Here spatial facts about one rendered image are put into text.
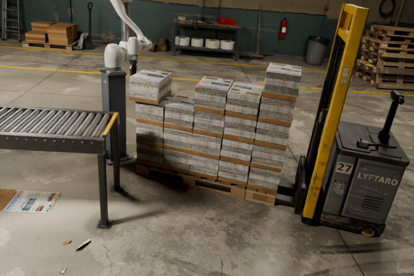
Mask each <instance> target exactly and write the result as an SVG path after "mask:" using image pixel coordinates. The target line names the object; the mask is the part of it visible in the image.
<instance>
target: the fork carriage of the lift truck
mask: <svg viewBox="0 0 414 276"><path fill-rule="evenodd" d="M306 189H307V187H306V157H305V156H302V155H300V159H299V163H298V168H297V171H296V177H295V191H294V197H295V204H294V214H298V215H300V213H301V208H302V204H303V201H304V196H305V193H306Z"/></svg>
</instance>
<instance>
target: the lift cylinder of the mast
mask: <svg viewBox="0 0 414 276"><path fill-rule="evenodd" d="M324 113H328V109H327V108H322V111H321V112H320V116H319V120H318V121H317V122H316V127H315V131H314V136H313V139H312V144H311V147H310V152H309V156H308V160H307V164H306V187H309V186H310V180H311V179H312V177H311V178H310V179H309V176H310V173H311V168H312V164H313V160H314V156H315V151H316V148H317V144H318V141H319V136H320V132H321V129H322V126H323V121H322V119H323V114H324Z"/></svg>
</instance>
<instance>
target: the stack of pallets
mask: <svg viewBox="0 0 414 276"><path fill-rule="evenodd" d="M392 36H393V38H392ZM412 39H413V40H412ZM369 40H370V41H369ZM361 42H362V47H361V48H362V50H361V54H362V56H361V59H357V63H356V65H355V76H356V77H362V80H364V81H371V82H370V84H372V85H375V81H376V79H375V78H376V68H377V63H378V53H379V52H389V53H398V54H414V28H404V27H397V26H383V25H371V27H370V30H366V34H365V36H362V40H361ZM384 61H388V62H399V60H384ZM384 67H390V68H398V67H396V66H385V65H384ZM383 76H397V75H389V74H383ZM382 82H391V83H396V82H397V81H391V80H382Z"/></svg>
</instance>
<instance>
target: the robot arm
mask: <svg viewBox="0 0 414 276"><path fill-rule="evenodd" d="M110 2H111V3H112V4H113V7H114V8H115V10H116V12H117V14H118V15H119V16H120V17H121V39H122V41H121V42H120V45H117V44H114V43H112V44H108V45H107V46H106V48H105V55H104V59H105V68H102V69H100V72H106V73H107V74H108V75H110V74H117V73H125V71H123V70H122V69H121V64H122V63H124V62H129V63H130V64H131V67H130V68H129V71H130V75H131V76H132V75H134V74H136V70H137V65H136V64H137V59H138V55H139V52H143V51H147V50H149V49H151V48H152V42H151V40H149V39H147V37H145V36H144V35H143V34H142V32H141V30H140V29H139V28H138V26H137V25H136V24H135V23H134V22H133V21H132V20H131V2H132V0H110ZM131 29H133V30H134V31H135V33H136V35H137V38H136V37H132V35H131Z"/></svg>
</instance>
